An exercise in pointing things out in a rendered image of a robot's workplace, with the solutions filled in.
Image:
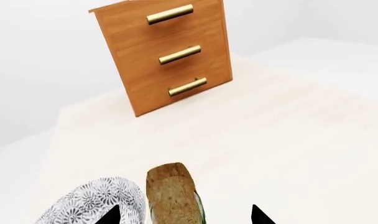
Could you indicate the brown bread slice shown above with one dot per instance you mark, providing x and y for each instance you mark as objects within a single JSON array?
[{"x": 172, "y": 196}]

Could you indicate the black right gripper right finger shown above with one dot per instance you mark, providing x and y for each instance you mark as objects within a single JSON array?
[{"x": 260, "y": 218}]

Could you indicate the wooden drawer cabinet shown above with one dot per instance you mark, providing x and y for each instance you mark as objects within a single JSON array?
[{"x": 164, "y": 70}]

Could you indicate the white floral patterned bowl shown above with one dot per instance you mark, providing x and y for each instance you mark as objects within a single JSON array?
[{"x": 89, "y": 203}]

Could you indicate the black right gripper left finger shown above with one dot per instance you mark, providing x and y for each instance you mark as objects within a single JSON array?
[{"x": 112, "y": 217}]

